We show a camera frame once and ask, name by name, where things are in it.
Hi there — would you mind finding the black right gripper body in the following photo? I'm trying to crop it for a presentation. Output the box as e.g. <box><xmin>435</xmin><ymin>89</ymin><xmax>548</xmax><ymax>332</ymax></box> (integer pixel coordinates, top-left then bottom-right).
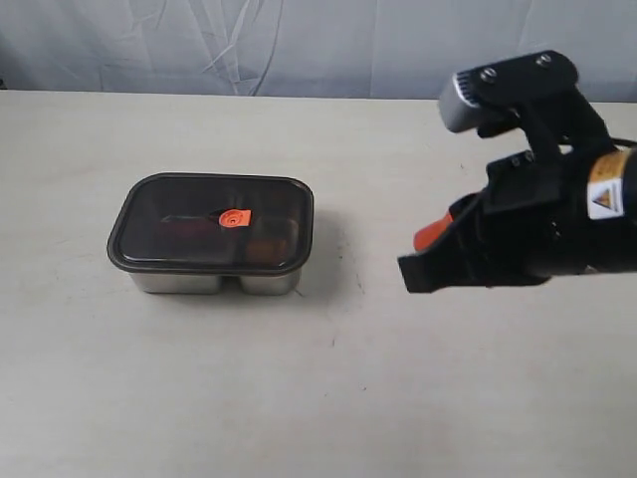
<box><xmin>398</xmin><ymin>94</ymin><xmax>614</xmax><ymax>294</ymax></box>

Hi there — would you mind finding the dark transparent lunch box lid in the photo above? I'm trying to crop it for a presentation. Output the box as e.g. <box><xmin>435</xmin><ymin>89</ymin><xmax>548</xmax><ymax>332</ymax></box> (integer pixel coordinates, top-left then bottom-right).
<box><xmin>106</xmin><ymin>172</ymin><xmax>315</xmax><ymax>277</ymax></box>

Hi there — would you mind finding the stainless steel lunch box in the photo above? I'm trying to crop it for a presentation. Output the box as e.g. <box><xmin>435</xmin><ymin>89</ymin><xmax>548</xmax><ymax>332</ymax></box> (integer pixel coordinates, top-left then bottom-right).
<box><xmin>129</xmin><ymin>268</ymin><xmax>302</xmax><ymax>296</ymax></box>

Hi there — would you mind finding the yellow toy cheese wedge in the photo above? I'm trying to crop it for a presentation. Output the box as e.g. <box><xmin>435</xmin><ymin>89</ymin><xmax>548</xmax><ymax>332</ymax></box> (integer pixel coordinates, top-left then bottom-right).
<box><xmin>246</xmin><ymin>238</ymin><xmax>289</xmax><ymax>264</ymax></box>

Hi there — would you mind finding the red toy sausage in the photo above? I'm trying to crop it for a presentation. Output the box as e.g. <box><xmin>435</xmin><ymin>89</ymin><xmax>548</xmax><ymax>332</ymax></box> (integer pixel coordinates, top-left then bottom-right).
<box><xmin>157</xmin><ymin>215</ymin><xmax>219</xmax><ymax>240</ymax></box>

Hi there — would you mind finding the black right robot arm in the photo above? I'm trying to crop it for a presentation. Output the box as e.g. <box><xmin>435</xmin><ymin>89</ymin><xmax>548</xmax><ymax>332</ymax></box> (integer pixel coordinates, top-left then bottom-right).
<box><xmin>398</xmin><ymin>93</ymin><xmax>636</xmax><ymax>294</ymax></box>

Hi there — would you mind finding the grey-blue backdrop cloth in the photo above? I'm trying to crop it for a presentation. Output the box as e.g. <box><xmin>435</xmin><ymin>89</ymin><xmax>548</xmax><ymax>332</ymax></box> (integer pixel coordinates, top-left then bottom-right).
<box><xmin>1</xmin><ymin>1</ymin><xmax>636</xmax><ymax>102</ymax></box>

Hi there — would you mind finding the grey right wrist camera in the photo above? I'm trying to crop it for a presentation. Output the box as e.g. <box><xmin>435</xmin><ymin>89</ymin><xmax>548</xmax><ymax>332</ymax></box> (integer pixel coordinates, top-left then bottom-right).
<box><xmin>438</xmin><ymin>50</ymin><xmax>578</xmax><ymax>133</ymax></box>

